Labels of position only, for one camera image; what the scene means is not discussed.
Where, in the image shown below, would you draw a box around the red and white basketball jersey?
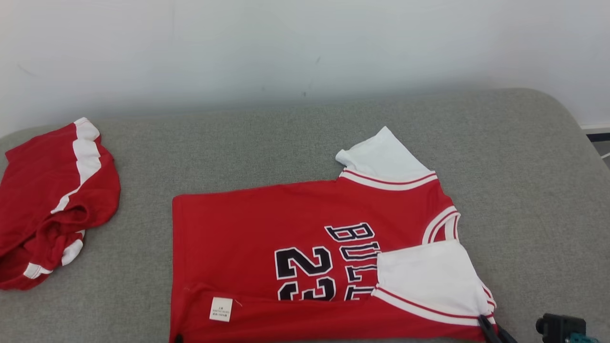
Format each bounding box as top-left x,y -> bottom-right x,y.
169,126 -> 498,343

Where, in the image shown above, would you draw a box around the red shorts with white stripe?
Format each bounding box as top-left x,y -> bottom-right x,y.
0,117 -> 121,291

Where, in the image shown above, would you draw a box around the grey fabric sofa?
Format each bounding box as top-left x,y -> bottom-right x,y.
0,88 -> 610,343

